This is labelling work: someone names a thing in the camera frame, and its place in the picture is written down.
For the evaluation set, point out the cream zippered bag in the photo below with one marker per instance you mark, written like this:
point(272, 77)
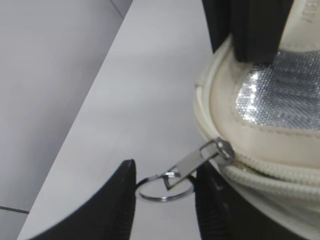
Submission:
point(269, 111)

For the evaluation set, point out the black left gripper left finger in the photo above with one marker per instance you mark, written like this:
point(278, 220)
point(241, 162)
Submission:
point(107, 215)

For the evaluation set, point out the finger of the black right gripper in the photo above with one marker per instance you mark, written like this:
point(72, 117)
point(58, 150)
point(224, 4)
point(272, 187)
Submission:
point(218, 16)
point(257, 27)

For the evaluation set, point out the silver zipper pull with ring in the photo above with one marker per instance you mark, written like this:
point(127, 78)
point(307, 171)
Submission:
point(216, 149)

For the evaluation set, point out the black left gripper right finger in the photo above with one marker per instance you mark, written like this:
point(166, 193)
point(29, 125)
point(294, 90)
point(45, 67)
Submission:
point(235, 203)

